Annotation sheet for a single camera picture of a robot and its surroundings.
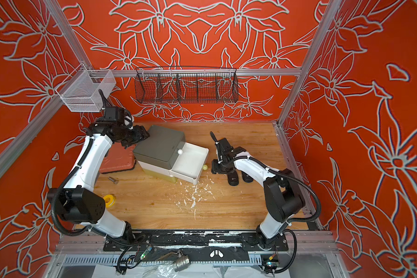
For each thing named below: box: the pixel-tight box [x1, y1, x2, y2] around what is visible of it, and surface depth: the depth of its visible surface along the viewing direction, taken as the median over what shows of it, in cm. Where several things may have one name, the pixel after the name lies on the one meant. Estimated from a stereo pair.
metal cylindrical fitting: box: [173, 254, 191, 273], surface depth 67 cm
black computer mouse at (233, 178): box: [227, 170, 240, 186], surface depth 92 cm
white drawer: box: [169, 142, 210, 185], surface depth 92 cm
